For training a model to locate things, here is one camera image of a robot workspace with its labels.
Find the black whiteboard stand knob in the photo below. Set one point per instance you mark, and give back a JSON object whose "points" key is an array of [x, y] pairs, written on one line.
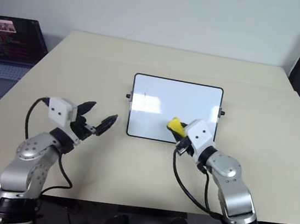
{"points": [[127, 96], [222, 113]]}

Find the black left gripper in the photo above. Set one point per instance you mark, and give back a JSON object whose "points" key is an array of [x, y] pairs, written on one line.
{"points": [[80, 129]]}

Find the black-framed whiteboard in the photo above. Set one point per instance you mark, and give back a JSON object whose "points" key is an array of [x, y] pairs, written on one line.
{"points": [[167, 106]]}

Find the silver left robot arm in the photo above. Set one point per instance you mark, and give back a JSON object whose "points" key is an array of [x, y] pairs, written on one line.
{"points": [[33, 168]]}

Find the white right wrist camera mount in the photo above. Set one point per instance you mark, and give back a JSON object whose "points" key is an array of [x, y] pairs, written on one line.
{"points": [[200, 136]]}

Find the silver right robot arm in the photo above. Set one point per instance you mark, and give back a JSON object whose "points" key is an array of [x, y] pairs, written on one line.
{"points": [[234, 192]]}

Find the open laptop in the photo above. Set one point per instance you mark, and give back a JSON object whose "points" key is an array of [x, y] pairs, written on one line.
{"points": [[9, 44]]}

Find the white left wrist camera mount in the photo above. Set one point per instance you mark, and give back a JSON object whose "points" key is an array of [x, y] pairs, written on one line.
{"points": [[59, 111]]}

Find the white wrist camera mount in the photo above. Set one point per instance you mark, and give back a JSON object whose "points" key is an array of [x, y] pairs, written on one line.
{"points": [[200, 136], [59, 111]]}

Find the yellow eraser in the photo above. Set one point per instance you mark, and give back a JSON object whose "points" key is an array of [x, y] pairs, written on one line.
{"points": [[176, 125]]}

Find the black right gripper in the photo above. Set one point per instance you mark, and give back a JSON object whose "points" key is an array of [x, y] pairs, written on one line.
{"points": [[186, 132]]}

